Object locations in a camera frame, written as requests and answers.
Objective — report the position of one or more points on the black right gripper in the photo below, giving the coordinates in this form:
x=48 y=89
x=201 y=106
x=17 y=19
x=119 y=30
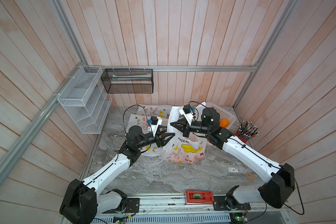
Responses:
x=183 y=126

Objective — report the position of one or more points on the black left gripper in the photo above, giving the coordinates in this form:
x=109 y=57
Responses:
x=161 y=141

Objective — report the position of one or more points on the white plastic bag front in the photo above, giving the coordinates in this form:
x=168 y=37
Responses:
x=182 y=149

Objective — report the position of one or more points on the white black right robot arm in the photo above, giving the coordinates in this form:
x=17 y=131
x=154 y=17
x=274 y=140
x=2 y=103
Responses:
x=279 y=180

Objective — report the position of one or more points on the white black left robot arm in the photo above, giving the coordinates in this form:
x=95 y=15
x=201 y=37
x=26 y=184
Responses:
x=84 y=200

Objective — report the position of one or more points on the white printed bag back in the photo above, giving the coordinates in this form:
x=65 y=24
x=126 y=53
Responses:
x=162 y=111

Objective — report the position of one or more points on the orange fruit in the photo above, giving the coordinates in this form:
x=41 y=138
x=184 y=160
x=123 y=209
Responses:
x=224 y=123

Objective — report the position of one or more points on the white plastic perforated basket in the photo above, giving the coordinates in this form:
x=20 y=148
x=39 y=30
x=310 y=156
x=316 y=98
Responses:
x=227 y=114

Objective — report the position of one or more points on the red cup of pens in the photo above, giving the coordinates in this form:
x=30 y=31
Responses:
x=246 y=130

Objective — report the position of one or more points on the red tape dispenser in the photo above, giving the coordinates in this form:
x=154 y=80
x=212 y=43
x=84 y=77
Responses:
x=199 y=197

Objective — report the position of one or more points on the small white label card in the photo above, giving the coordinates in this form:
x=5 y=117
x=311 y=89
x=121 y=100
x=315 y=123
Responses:
x=233 y=170

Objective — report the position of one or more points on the brown tape roll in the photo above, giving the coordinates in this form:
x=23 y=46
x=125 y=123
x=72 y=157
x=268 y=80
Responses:
x=250 y=177

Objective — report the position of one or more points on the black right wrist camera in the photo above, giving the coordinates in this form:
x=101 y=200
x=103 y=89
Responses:
x=190 y=113

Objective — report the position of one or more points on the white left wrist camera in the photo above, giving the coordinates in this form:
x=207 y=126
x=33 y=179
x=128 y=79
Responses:
x=153 y=124

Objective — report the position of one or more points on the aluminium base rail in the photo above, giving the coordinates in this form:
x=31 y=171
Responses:
x=172 y=208

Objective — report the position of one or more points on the black wire mesh basket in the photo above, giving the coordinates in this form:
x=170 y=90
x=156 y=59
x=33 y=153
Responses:
x=119 y=81

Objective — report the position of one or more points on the white wire mesh shelf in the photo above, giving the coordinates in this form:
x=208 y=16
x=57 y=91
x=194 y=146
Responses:
x=84 y=99

